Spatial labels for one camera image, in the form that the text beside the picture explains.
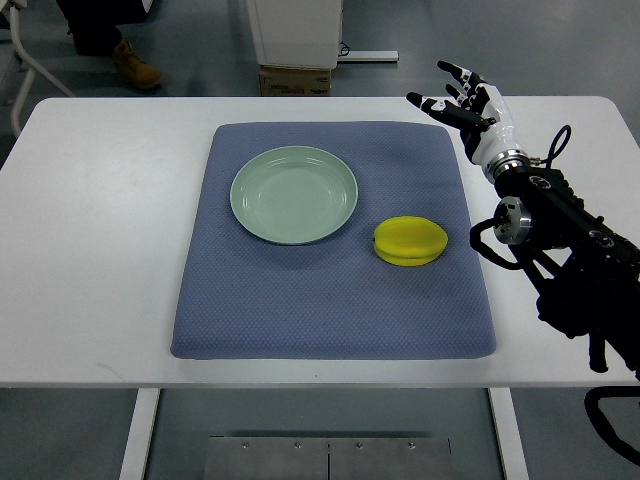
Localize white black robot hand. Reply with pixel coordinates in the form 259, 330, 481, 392
406, 61, 524, 169

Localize white floor foot bar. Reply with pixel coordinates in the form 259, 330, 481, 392
337, 50, 399, 63

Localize tan work boot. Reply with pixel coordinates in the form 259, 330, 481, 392
111, 40, 162, 90

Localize white left table leg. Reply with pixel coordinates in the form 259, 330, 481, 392
119, 388, 161, 480

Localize cardboard box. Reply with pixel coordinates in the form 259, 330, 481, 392
259, 66, 331, 97

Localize person dark trouser leg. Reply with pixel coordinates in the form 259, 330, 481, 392
57, 0, 122, 56

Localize white chair frame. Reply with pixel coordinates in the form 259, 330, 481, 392
1, 0, 75, 138

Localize blue textured mat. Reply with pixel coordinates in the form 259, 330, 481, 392
171, 121, 496, 360

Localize yellow starfruit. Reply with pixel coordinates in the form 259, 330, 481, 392
373, 216, 448, 267

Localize white cabinet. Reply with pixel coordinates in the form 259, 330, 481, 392
246, 0, 343, 70

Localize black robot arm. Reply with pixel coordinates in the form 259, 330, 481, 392
470, 125, 639, 373

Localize light green plate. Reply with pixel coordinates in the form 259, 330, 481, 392
229, 146, 359, 245

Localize white right table leg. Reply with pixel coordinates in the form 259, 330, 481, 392
488, 388, 530, 480

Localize white table leg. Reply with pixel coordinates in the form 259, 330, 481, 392
488, 388, 530, 480
119, 388, 161, 480

